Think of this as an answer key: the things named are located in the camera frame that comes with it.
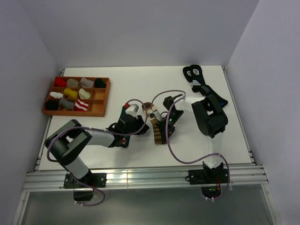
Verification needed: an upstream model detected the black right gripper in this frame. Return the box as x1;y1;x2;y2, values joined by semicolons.
156;110;184;144

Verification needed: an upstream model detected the brown striped sock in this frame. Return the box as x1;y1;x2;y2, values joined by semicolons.
142;102;166;145

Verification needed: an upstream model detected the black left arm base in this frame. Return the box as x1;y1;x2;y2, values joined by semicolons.
63;172;107;206

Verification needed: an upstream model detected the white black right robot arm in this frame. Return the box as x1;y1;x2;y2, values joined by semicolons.
157;94;228;183

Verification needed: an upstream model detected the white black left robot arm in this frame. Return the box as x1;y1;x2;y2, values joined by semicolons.
45;114;149;187

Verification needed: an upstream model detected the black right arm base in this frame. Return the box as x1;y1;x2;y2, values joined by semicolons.
185;167;230;199

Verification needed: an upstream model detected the dark green reindeer sock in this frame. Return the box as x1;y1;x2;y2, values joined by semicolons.
114;104;130;148

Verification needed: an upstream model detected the black sports sock, right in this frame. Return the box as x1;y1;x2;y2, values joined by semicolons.
190;65;228;107

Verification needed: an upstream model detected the black sports sock, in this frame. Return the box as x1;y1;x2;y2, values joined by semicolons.
190;65;228;107
182;65;210;96

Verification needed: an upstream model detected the black sports sock, left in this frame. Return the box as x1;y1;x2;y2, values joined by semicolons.
182;65;210;96

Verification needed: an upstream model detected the rolled black sock, top row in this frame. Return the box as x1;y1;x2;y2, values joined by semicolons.
94;78;107;89

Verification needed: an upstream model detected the rolled black sock, row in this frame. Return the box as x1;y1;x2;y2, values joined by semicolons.
45;100;60;111
94;78;107;89

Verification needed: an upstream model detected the rolled red white striped sock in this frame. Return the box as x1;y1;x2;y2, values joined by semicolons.
74;99;89;112

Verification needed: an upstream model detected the rolled cream sock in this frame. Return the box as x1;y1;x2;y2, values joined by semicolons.
78;88;91;99

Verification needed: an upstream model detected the rolled light grey sock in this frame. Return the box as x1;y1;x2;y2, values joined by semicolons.
80;77;94;88

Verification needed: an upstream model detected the rolled yellow sock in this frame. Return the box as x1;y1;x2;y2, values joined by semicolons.
64;88;78;99

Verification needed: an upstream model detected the rolled dark grey sock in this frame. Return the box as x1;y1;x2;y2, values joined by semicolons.
59;98;74;111

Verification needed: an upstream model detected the wooden compartment tray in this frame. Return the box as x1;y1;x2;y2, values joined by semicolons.
42;76;111;117

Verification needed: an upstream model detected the rolled beige grey sock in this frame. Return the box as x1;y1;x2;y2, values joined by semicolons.
67;78;80;88

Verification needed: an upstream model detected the rolled black sock, bottom row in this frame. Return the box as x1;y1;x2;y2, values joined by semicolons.
45;100;60;111

